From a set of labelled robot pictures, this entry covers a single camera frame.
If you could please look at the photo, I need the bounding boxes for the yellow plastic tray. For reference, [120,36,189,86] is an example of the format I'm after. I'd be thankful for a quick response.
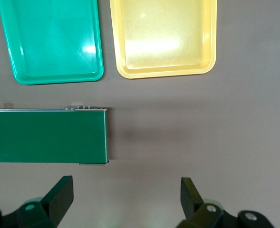
[109,0,218,80]

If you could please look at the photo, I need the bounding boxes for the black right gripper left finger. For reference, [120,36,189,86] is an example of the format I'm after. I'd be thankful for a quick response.
[0,175,74,228]

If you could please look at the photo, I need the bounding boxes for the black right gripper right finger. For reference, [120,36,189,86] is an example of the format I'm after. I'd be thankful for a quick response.
[180,177,275,228]

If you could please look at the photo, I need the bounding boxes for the green conveyor belt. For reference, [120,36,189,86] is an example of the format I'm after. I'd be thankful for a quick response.
[0,105,110,166]

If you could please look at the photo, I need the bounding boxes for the green plastic tray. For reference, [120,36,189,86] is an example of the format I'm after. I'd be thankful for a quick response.
[0,0,105,86]

